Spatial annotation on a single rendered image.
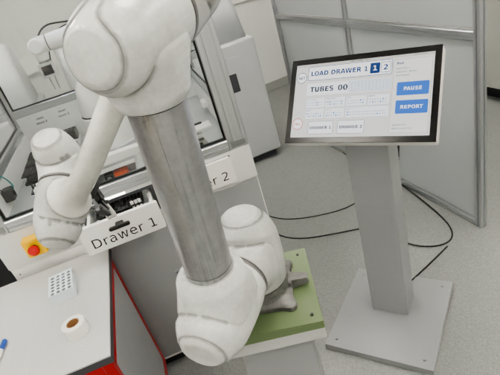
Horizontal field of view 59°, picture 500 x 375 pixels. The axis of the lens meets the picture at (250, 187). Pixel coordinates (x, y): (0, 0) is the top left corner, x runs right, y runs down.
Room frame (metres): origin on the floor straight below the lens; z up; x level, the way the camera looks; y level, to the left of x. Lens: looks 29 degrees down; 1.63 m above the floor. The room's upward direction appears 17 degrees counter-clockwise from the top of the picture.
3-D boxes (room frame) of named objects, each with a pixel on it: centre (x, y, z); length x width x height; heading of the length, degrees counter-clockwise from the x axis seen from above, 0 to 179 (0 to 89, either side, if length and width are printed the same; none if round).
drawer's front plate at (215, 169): (1.56, 0.18, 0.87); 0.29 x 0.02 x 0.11; 99
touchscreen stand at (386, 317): (1.41, -0.45, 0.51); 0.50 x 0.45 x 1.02; 143
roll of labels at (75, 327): (1.04, 0.62, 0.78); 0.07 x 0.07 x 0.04
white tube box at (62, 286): (1.27, 0.72, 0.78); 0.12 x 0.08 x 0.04; 15
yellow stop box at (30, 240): (1.44, 0.82, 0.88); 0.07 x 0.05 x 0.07; 99
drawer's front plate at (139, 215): (1.38, 0.48, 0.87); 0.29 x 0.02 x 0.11; 99
